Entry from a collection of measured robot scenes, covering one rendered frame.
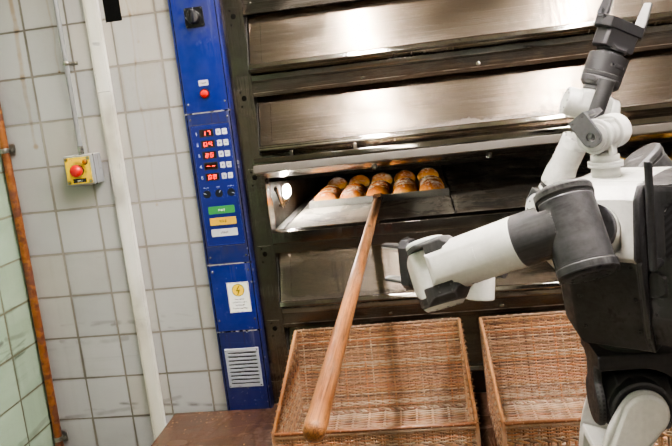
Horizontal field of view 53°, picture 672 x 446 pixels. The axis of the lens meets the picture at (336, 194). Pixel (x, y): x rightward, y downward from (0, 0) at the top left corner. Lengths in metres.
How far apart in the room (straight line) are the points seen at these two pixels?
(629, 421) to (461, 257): 0.45
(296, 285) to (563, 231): 1.32
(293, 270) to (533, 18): 1.10
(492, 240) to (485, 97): 1.06
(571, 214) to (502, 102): 1.09
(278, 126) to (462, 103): 0.59
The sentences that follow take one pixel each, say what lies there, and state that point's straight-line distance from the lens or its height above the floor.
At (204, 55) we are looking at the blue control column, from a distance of 2.22.
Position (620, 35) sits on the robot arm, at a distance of 1.65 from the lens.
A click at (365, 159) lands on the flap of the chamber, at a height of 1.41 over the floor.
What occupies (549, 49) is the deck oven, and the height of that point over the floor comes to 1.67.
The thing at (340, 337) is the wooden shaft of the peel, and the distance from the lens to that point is 1.15.
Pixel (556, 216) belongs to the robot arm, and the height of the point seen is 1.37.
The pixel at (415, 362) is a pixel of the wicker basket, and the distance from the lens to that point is 2.25.
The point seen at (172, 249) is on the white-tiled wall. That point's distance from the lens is 2.35.
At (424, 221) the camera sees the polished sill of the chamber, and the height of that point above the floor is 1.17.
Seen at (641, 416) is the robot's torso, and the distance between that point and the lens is 1.39.
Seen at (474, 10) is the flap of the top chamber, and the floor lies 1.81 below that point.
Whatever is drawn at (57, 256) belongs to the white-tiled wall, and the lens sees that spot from 2.54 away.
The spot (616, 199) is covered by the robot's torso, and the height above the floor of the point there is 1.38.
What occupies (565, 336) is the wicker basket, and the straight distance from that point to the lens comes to 2.27.
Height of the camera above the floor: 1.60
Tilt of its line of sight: 8 degrees down
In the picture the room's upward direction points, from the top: 7 degrees counter-clockwise
